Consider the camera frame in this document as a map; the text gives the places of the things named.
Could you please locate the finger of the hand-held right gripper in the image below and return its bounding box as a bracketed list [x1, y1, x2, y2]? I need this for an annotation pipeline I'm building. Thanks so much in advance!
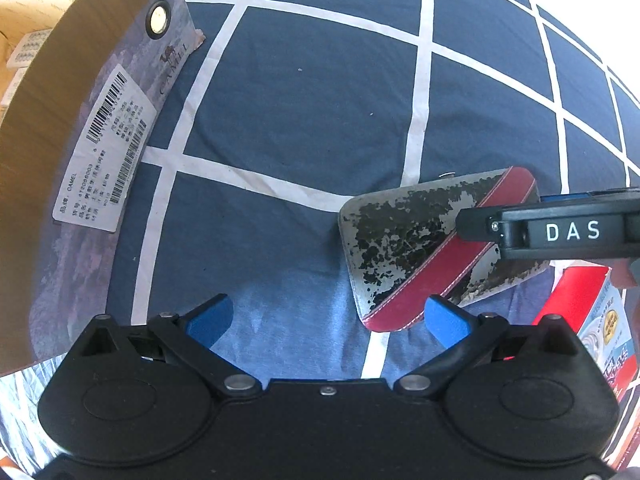
[539, 187, 640, 207]
[456, 207, 504, 247]

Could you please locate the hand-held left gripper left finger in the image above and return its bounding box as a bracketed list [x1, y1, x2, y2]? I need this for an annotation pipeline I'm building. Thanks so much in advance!
[67, 293, 262, 402]

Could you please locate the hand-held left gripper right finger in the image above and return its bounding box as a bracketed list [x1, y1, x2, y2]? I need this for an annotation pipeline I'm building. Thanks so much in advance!
[393, 295, 590, 402]

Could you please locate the red and blue cleaner box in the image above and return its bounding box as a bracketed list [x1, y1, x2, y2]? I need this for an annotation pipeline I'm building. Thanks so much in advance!
[531, 264, 640, 463]

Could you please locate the worn red-striped case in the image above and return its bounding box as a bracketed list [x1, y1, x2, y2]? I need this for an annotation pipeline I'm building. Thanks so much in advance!
[338, 165, 552, 334]

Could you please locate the cardboard shoe box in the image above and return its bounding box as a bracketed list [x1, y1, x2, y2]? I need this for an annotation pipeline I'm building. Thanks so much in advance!
[0, 0, 207, 477]

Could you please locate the white remote control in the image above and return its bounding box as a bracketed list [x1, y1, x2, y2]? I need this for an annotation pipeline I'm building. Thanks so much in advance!
[7, 29, 52, 69]
[0, 67, 24, 109]

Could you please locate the blue checked bed sheet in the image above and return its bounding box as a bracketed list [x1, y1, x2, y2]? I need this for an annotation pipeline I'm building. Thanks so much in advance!
[102, 0, 640, 382]

